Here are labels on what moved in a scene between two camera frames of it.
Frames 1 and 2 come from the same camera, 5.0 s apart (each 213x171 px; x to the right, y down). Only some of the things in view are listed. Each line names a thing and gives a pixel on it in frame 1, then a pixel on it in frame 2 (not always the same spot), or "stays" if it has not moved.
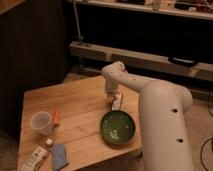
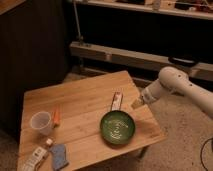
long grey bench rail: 191,68 stays
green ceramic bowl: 117,127 stays
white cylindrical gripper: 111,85 to 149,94
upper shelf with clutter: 190,8 stays
